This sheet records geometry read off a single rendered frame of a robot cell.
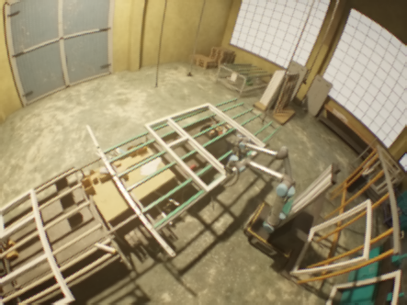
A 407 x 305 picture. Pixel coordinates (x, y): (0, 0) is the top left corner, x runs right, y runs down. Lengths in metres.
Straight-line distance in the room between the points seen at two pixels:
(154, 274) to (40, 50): 7.03
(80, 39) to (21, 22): 2.50
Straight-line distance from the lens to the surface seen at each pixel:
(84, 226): 2.31
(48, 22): 6.93
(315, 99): 8.89
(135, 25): 7.27
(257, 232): 2.75
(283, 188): 1.68
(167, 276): 2.62
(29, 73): 7.19
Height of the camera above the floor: 2.62
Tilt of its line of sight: 45 degrees down
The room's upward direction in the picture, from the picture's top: 17 degrees clockwise
